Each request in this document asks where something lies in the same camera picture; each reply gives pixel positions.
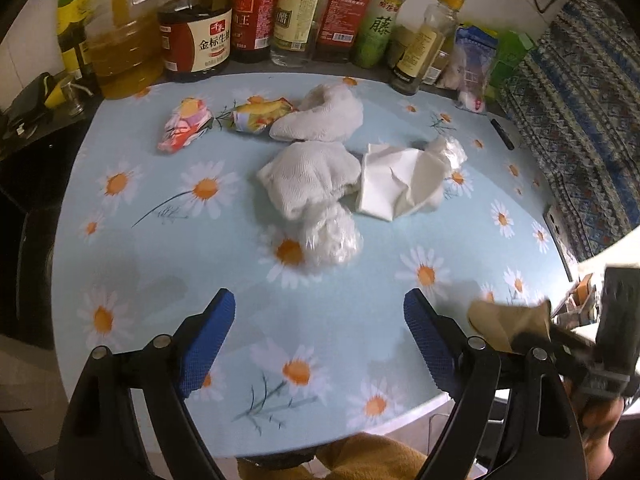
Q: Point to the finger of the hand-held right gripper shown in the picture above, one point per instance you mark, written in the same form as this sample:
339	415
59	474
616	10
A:
570	345

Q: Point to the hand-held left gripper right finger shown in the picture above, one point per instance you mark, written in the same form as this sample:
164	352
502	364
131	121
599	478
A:
430	340

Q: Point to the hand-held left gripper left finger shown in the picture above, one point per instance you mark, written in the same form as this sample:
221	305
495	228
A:
210	340

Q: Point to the brown paper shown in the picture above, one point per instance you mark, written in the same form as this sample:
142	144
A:
500	320

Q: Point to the clear plastic bag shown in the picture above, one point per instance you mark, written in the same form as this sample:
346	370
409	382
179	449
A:
330	237
448	152

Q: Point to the white paper napkin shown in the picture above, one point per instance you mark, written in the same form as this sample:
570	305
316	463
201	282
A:
390	180

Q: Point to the white knitted cloth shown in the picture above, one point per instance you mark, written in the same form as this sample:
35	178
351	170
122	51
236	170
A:
325	115
305	175

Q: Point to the red and pink wrapper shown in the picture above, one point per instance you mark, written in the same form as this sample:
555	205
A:
182	125

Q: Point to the yellow snack wrapper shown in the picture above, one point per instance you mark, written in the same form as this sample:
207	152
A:
260	115

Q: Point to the person's right hand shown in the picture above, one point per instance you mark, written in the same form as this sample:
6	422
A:
597	425

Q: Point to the daisy print tablecloth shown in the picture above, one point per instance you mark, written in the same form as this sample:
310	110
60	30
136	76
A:
250	260

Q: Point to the black smartphone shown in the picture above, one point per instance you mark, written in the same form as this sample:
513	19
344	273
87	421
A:
560	240

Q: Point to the blue patterned cloth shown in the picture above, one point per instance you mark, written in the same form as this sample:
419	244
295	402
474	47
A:
575	125

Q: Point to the black pen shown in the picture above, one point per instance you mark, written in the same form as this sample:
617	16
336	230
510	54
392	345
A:
501	134

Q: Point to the small white red-label bag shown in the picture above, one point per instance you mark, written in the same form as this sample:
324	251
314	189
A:
472	100

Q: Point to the blue and white salt bag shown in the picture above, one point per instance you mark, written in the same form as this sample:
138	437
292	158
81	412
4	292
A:
472	60

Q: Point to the green carton box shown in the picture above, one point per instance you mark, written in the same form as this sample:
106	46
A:
515	50

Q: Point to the clear bottle with yellow label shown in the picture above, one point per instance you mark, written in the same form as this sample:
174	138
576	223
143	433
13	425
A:
425	45

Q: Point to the dark soy sauce jug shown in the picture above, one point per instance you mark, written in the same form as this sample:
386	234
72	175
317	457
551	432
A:
195	40

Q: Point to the large cooking oil jug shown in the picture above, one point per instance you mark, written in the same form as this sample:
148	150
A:
122	45

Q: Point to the bottle with green label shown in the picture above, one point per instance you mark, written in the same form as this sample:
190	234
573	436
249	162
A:
382	25

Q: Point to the dark bottle with red label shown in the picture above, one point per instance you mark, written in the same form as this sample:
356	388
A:
255	15

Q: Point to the clear bottle with red label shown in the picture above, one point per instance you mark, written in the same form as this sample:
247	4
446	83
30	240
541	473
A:
345	15

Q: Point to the clear bottle with yellow-green label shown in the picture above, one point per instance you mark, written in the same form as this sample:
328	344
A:
296	15

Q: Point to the green oil bottle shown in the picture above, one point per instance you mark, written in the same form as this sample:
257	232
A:
70	20

